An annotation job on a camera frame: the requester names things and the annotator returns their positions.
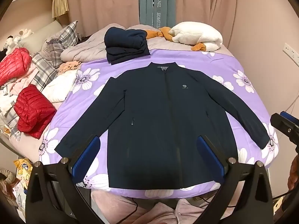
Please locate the peach cloth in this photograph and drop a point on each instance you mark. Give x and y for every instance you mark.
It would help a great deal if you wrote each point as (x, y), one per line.
(67, 66)

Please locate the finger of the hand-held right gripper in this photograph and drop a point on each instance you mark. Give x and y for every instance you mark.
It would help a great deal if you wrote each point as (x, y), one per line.
(288, 117)

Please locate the stack of folded navy clothes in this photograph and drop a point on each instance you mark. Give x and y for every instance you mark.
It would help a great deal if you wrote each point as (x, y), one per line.
(126, 44)

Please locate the beige quilt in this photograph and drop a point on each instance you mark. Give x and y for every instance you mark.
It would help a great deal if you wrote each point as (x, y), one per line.
(81, 49)

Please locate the pink fleece blanket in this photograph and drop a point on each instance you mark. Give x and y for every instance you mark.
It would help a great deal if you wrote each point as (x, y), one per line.
(112, 205)

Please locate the pink clothes pile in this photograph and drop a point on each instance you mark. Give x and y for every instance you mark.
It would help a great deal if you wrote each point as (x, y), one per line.
(23, 81)

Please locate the light red down jacket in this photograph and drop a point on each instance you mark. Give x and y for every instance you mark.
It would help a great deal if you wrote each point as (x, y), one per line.
(14, 65)

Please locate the yellow snack bag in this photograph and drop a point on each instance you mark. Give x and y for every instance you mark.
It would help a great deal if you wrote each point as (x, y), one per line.
(23, 170)

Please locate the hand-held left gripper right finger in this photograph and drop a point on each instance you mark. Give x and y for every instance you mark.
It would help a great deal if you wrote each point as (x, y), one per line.
(210, 155)

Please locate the dark red down jacket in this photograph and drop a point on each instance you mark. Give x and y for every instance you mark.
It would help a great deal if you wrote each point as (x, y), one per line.
(32, 112)

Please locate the navy zip jacket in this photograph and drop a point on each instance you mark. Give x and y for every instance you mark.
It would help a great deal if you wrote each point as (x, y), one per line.
(163, 121)

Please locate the white wall socket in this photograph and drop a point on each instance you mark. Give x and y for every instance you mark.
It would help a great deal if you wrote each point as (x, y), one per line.
(292, 52)

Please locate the white plush dog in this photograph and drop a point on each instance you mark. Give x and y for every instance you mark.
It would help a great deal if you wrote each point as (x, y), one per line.
(11, 44)

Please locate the cream headboard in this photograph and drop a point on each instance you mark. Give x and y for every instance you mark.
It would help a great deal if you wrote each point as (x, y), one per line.
(39, 36)

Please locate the white printed cloth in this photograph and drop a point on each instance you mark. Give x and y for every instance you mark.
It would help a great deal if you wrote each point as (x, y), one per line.
(9, 107)

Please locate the grey-green hanging towel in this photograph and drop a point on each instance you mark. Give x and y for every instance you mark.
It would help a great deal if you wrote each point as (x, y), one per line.
(161, 2)

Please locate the large plaid pillow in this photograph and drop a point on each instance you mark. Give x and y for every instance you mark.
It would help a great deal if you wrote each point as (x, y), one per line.
(60, 42)

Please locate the beige tassel fringe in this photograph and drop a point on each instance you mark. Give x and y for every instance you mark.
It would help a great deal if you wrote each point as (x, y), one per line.
(59, 3)

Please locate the purple floral bed cover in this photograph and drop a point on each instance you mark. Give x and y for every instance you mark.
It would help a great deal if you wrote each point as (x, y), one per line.
(77, 107)

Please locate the white pillow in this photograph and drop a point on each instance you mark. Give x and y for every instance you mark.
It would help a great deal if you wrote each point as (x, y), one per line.
(60, 86)

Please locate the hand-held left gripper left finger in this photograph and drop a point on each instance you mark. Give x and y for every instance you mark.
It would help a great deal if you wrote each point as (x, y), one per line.
(87, 154)

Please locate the white and orange plush toy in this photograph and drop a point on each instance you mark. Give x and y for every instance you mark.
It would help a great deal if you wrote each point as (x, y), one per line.
(198, 33)

